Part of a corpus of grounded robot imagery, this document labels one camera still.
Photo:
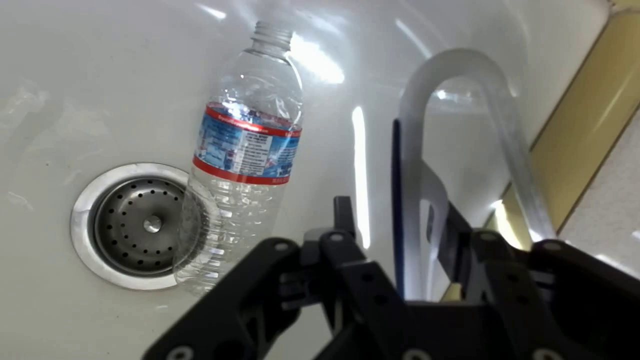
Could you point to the clear plastic water bottle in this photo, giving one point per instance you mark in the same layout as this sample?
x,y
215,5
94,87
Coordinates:
x,y
247,147

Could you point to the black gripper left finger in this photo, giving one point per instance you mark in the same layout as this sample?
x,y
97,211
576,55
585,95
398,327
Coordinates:
x,y
266,300

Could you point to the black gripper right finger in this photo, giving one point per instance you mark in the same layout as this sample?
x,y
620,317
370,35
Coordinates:
x,y
547,300

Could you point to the white kitchen sink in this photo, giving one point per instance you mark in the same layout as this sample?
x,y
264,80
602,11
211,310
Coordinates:
x,y
100,80

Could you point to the clear glass cup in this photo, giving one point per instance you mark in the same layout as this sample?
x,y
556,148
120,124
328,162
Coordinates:
x,y
426,167

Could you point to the metal sink drain strainer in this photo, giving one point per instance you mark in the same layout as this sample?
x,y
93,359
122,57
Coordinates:
x,y
137,225

